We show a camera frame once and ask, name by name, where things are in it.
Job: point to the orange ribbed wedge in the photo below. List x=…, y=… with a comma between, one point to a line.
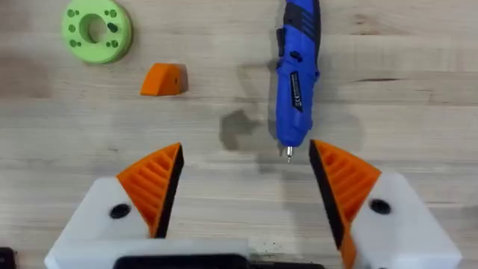
x=163, y=79

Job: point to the blue electric screwdriver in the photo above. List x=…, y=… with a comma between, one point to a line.
x=297, y=74

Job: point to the green disc with holes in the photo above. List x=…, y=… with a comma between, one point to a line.
x=97, y=31

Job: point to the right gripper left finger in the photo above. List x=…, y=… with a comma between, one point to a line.
x=142, y=201

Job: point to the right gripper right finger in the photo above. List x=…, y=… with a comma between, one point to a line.
x=373, y=220

